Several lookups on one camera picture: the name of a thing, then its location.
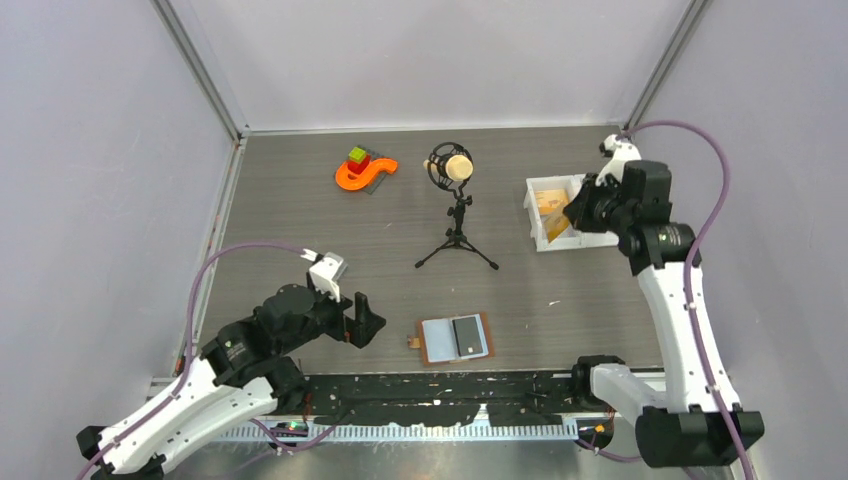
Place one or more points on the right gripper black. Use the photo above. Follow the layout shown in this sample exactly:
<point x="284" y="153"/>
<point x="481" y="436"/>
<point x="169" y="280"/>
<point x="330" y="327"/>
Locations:
<point x="575" y="211"/>

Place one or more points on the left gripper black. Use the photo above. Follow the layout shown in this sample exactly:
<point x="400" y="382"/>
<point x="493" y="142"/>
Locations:
<point x="362" y="328"/>

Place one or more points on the orange VIP credit card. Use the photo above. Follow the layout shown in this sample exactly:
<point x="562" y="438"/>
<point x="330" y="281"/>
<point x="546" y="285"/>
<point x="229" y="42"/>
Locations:
<point x="555" y="224"/>

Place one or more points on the brown card holder wallet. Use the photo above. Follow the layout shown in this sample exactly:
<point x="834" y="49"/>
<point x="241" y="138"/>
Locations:
<point x="414" y="342"/>

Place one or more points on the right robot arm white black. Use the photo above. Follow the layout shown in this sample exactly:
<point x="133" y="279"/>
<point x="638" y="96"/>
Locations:
<point x="698" y="419"/>

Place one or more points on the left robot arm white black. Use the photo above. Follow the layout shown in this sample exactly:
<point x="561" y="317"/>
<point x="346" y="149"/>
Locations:
<point x="244" y="372"/>

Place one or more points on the orange card in box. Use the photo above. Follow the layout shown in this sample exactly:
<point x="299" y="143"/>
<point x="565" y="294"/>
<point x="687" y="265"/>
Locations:
<point x="550" y="201"/>

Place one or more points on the white two-compartment box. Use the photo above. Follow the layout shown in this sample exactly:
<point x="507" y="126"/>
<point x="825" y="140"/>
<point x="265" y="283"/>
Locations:
<point x="571" y="239"/>

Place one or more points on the orange curved plastic piece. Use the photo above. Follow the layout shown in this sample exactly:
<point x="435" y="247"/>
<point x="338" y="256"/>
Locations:
<point x="349" y="182"/>

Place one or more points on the red toy block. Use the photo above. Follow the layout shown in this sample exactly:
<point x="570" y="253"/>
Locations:
<point x="357" y="165"/>

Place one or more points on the green toy block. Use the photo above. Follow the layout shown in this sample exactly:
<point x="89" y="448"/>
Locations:
<point x="358" y="155"/>

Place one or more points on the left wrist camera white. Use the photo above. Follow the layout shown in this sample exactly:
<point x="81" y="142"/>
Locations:
<point x="325" y="272"/>

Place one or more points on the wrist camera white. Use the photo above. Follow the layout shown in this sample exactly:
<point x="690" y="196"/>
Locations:
<point x="325" y="272"/>
<point x="619" y="151"/>

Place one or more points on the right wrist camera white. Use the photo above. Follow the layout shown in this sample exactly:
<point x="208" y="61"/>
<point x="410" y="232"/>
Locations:
<point x="619" y="151"/>

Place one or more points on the beige microphone in shock mount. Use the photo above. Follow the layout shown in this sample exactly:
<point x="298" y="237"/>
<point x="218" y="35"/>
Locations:
<point x="449" y="167"/>

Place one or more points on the grey toy base plate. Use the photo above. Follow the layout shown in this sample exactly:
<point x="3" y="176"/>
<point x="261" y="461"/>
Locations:
<point x="372" y="188"/>

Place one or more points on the aluminium front rail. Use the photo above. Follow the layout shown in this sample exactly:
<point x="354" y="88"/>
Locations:
<point x="482" y="428"/>

